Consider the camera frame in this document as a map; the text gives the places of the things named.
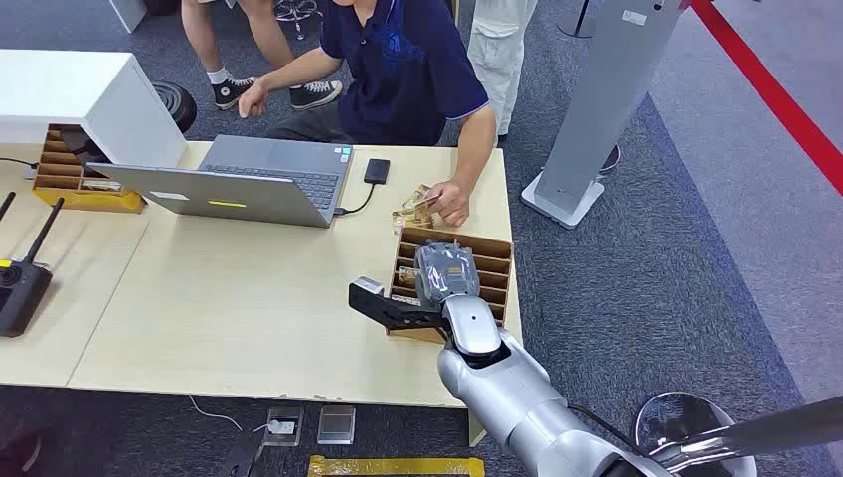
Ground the person's left hand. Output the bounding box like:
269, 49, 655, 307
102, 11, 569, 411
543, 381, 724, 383
424, 179, 473, 230

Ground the person's right hand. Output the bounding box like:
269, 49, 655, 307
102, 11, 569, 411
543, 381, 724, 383
238, 79, 272, 120

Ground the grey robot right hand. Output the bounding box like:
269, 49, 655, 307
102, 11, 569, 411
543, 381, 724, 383
413, 240, 481, 309

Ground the standing person with sneakers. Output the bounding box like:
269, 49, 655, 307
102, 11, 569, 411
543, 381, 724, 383
180, 0, 344, 112

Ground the wooden slotted card holder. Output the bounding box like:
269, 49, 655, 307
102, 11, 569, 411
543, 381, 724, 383
386, 226, 514, 346

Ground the seated person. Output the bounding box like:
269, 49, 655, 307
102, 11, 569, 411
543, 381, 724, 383
238, 0, 498, 230

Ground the standing person in pale trousers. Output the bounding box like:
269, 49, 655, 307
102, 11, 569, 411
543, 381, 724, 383
465, 0, 540, 138

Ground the black round stool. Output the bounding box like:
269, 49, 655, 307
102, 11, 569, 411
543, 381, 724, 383
151, 80, 199, 135

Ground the grey laptop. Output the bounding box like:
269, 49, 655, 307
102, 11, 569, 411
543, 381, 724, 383
85, 134, 355, 230

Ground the black external drive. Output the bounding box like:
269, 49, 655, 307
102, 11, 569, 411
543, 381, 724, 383
362, 157, 392, 187

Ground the chair wheel base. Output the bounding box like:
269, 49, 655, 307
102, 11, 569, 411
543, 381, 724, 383
272, 0, 325, 42

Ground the white cabinet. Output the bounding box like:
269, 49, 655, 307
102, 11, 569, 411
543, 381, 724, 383
0, 48, 190, 170

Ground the metal floor plate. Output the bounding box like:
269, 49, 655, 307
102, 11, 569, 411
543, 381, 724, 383
315, 404, 358, 447

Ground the grey kiosk stand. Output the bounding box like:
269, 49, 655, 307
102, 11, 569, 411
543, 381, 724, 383
520, 0, 690, 231

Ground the yellow floor tape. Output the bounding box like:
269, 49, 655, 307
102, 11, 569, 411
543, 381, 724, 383
306, 454, 487, 477

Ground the wooden slotted box yellow base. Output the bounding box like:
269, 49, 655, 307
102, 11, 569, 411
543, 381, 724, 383
31, 122, 147, 216

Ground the black pole stand base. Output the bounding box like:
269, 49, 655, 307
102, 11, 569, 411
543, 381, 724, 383
556, 0, 595, 40

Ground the floor power outlet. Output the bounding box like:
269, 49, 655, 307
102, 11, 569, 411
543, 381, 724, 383
262, 405, 306, 449

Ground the black router with antennas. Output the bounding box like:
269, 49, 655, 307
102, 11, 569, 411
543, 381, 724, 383
0, 191, 67, 340

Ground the red floor tape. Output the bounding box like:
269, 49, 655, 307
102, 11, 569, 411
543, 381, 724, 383
687, 0, 843, 198

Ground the shiny metal bar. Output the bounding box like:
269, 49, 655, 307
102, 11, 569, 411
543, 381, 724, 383
647, 394, 843, 473

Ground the black drive cable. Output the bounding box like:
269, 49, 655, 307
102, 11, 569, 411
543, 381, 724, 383
333, 183, 378, 218

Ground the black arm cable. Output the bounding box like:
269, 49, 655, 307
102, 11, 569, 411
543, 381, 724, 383
565, 402, 641, 457

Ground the white floor cable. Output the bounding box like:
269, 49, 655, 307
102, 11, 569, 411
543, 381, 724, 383
188, 394, 272, 434

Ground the round metal ring base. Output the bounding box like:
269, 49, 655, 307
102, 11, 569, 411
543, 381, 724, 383
633, 391, 759, 477

